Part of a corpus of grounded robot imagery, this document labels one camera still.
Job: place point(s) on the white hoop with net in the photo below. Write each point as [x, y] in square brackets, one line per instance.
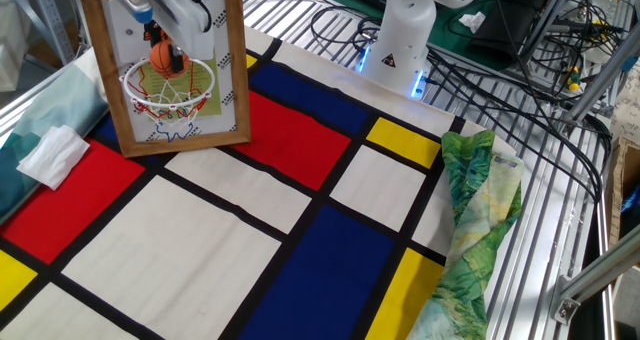
[145, 102]

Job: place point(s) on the orange mini basketball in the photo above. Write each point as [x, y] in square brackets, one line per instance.
[161, 61]

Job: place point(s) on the black flat device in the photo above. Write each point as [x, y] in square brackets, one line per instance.
[505, 30]

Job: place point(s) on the green desk mat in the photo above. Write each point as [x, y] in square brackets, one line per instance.
[450, 35]

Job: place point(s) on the crumpled white paper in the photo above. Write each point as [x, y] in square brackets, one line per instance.
[472, 21]

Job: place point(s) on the blue plastic item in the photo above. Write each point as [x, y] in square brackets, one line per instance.
[634, 200]

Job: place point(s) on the slanted aluminium profile beam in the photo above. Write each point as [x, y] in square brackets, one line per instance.
[600, 80]

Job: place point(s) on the teal patterned cloth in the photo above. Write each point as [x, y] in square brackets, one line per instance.
[60, 105]

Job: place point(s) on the brown cardboard box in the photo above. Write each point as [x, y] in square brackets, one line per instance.
[625, 180]

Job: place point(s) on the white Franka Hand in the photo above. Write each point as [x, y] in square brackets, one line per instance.
[192, 32]

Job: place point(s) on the yellow green screwdriver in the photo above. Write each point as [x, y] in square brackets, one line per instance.
[573, 78]

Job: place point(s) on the white Slam Dunk backboard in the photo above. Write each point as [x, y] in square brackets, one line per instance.
[120, 45]

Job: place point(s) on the white folded tissue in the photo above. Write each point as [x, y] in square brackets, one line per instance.
[52, 157]

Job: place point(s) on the grey perforated metal rack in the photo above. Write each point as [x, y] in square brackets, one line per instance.
[45, 10]

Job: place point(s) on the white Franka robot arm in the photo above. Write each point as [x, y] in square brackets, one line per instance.
[400, 30]

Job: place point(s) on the green painted cloth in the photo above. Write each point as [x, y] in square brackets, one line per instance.
[475, 205]

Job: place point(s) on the aluminium profile beam with bracket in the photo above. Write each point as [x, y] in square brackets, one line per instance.
[600, 275]

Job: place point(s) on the beige printed paper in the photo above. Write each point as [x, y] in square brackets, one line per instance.
[627, 115]

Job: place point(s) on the Mondrian pattern tablecloth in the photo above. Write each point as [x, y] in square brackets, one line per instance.
[150, 240]

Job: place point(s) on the white foam box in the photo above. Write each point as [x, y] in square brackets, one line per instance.
[12, 40]

